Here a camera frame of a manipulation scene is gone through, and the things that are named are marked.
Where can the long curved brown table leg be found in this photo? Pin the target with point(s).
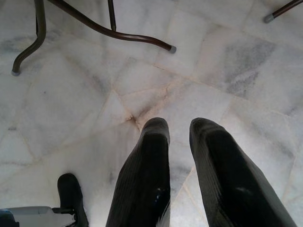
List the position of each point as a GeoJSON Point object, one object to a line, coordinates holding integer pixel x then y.
{"type": "Point", "coordinates": [132, 37]}

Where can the curved olive metal table leg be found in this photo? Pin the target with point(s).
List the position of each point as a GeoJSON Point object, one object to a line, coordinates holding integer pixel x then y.
{"type": "Point", "coordinates": [40, 23]}

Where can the thin dark metal rod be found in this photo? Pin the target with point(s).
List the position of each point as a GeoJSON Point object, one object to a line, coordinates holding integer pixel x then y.
{"type": "Point", "coordinates": [112, 14]}

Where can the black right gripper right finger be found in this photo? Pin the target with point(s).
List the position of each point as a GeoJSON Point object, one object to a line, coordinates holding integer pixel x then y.
{"type": "Point", "coordinates": [227, 179]}

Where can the black robot foot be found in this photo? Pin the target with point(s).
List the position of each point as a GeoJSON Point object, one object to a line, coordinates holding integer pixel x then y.
{"type": "Point", "coordinates": [70, 194]}

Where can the straight brown grey-capped table leg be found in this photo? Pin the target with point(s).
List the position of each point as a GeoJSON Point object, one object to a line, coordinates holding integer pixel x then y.
{"type": "Point", "coordinates": [284, 9]}

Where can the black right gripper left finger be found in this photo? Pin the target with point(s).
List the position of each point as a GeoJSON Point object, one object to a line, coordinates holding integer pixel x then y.
{"type": "Point", "coordinates": [144, 179]}

